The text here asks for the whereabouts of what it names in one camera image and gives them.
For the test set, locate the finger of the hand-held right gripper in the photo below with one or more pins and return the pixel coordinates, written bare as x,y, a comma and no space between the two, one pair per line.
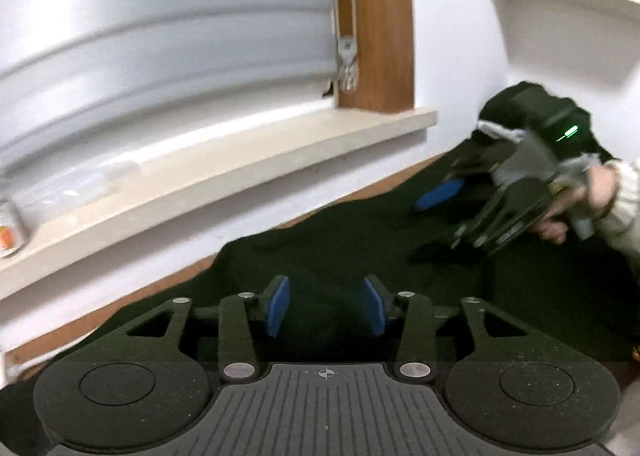
472,238
440,193

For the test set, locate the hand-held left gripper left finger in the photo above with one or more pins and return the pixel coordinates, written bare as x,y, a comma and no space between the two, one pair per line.
277,306

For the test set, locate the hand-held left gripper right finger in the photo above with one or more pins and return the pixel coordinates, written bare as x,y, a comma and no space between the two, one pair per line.
375,306

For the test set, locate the person's right forearm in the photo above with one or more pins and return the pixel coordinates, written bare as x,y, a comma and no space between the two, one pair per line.
625,216

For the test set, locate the person's right hand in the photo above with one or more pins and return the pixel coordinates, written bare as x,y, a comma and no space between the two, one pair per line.
602,186

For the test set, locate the white patterned garment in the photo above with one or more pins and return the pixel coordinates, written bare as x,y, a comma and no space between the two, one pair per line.
495,130

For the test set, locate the clear plastic bag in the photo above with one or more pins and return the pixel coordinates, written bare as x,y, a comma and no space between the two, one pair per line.
65,186

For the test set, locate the glass jar orange label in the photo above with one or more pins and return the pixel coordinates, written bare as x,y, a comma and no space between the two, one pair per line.
7,231

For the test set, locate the grey roller shutter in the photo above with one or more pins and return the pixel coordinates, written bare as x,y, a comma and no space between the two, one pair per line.
150,11

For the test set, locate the white window rail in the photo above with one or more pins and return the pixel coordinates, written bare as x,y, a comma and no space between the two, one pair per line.
225,129

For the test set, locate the wooden window frame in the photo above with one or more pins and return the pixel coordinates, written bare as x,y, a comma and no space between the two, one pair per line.
380,11

